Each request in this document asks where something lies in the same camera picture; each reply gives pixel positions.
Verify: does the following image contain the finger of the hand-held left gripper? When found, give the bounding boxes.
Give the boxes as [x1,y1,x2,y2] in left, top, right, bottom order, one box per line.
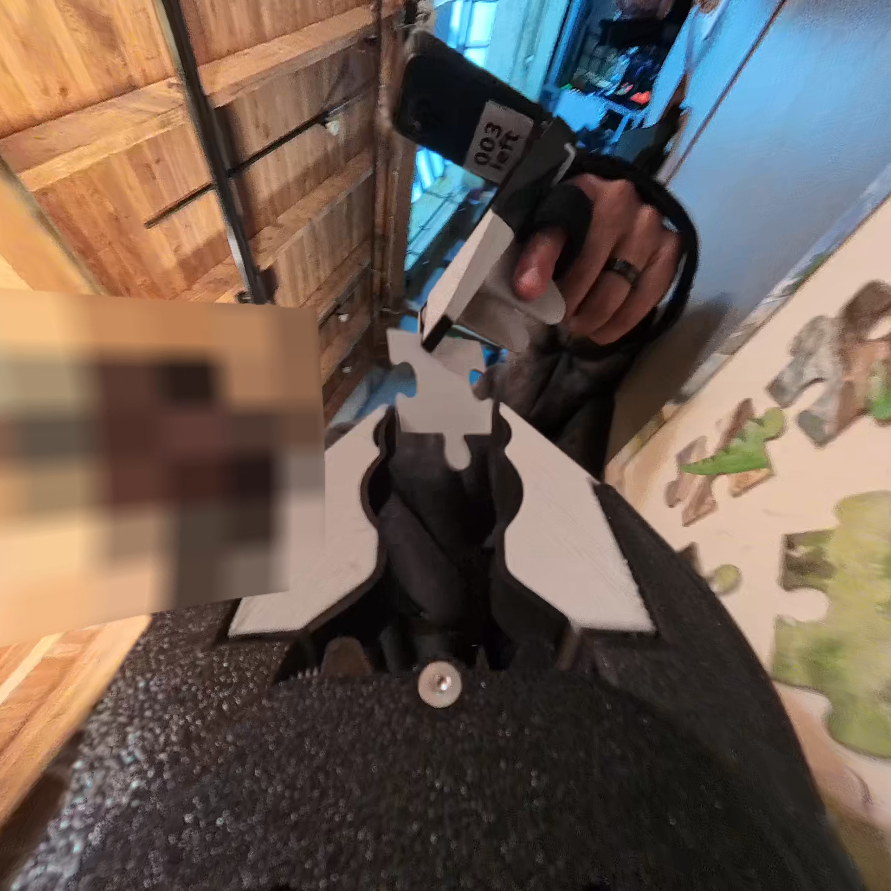
[418,211,521,354]

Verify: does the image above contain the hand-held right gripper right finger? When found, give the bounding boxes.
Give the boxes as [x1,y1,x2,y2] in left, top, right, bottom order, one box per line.
[496,402,657,669]

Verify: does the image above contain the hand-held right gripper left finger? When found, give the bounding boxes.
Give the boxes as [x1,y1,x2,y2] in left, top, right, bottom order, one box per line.
[228,407,396,638]

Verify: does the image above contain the white puzzle piece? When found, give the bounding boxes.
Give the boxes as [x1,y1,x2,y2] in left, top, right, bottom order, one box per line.
[385,326,497,473]

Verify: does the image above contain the dinosaur puzzle tray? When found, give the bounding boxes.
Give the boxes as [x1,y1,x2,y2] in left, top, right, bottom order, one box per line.
[604,188,891,891]

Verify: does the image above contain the green and brown puzzle piece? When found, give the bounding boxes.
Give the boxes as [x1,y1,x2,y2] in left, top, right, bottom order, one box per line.
[665,398,789,528]

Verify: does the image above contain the green grass puzzle piece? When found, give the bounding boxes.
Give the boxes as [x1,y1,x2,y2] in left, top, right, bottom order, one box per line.
[771,489,891,754]

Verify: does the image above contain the person's left hand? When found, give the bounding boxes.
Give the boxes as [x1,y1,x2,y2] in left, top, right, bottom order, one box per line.
[511,174,683,345]

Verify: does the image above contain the black metal beam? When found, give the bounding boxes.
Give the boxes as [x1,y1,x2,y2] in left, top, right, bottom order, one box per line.
[161,0,272,303]

